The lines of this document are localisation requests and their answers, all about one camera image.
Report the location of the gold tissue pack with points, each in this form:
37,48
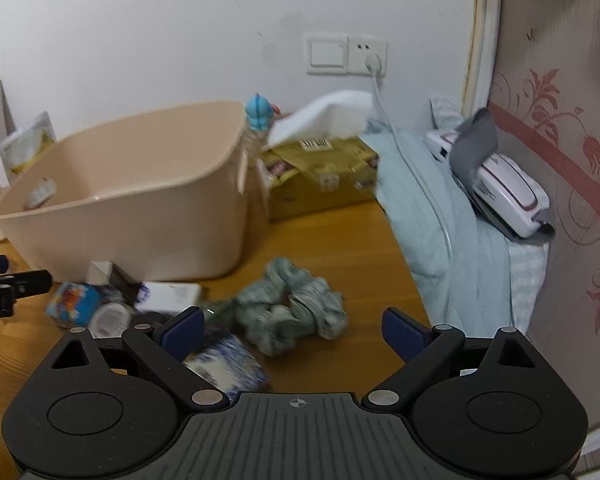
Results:
314,159

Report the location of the blue cartoon snack packet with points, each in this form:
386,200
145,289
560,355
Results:
73,304

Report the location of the round silver tin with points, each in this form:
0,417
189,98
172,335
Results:
110,320

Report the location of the white wall socket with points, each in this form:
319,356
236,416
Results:
366,52

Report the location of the blue white patterned tissue pack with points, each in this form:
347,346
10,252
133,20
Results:
229,366

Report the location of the black card gold characters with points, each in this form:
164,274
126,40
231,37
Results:
153,319

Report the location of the light blue bed quilt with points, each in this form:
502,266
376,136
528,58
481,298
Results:
468,274

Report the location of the small open blue carton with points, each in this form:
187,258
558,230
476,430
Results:
112,281

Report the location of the green bag of dried herbs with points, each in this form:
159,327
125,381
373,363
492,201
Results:
219,316

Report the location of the white grey plush toy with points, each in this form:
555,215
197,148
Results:
42,193

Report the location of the white wall switch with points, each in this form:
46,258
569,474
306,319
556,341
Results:
326,53

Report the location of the green striped cloth bundle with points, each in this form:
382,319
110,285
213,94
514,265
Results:
288,303

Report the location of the banana snack pouch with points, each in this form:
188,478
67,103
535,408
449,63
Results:
25,145

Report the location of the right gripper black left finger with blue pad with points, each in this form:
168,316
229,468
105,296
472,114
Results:
104,407

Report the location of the cream bed headboard frame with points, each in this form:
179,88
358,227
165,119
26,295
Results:
482,54

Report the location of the white flat box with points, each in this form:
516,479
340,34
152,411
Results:
169,299

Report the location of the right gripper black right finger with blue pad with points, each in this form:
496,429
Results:
481,407

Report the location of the beige plastic storage bin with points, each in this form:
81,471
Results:
161,194

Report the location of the white blood pressure monitor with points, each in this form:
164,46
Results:
501,192

